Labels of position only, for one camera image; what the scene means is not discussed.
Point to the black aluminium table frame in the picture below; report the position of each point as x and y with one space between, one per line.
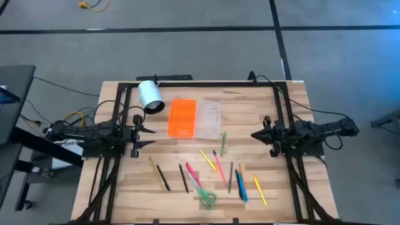
203 84

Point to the blue screen device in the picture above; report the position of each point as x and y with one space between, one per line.
6 93

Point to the grey pencil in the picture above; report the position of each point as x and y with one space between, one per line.
230 176

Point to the green pen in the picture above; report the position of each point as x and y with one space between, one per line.
223 143

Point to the white printed box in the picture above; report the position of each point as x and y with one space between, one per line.
62 156

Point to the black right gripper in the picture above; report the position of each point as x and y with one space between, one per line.
275 132

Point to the orange plastic box lid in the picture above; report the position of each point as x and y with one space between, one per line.
182 117

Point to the pink highlighter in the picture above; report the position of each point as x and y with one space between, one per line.
192 172

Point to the long yellow pen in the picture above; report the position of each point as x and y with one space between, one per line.
260 190

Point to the pink pen with blue tip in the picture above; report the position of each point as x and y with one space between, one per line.
219 167

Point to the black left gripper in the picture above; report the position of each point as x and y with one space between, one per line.
136 137

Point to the clear plastic supply box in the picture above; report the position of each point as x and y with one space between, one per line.
208 120

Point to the small white round device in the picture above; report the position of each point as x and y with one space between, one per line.
36 170

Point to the black power strip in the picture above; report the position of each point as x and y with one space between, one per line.
168 77

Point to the black metal stand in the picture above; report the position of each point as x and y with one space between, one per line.
387 120

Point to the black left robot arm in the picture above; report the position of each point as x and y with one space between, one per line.
93 132

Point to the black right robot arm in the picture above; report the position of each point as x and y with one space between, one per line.
312 129

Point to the dark grey desk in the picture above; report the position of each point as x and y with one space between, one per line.
15 93

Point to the short yellow pen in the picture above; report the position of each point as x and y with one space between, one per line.
208 160

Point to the tan wooden pencil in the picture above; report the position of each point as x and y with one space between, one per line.
155 172

